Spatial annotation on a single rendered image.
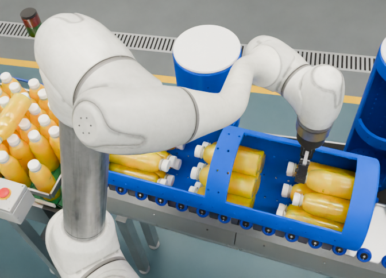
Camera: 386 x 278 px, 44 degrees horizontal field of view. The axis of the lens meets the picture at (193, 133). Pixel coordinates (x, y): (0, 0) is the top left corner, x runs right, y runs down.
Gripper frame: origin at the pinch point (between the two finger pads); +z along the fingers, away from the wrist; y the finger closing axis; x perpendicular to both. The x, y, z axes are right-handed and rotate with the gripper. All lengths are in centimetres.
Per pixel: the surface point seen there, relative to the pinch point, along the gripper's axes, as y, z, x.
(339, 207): -6.7, 4.2, -12.6
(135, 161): -8, 6, 51
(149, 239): 4, 107, 66
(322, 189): -3.4, 2.6, -6.9
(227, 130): 5.9, -2.7, 24.7
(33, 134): -6, 9, 92
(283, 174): 8.5, 19.7, 5.5
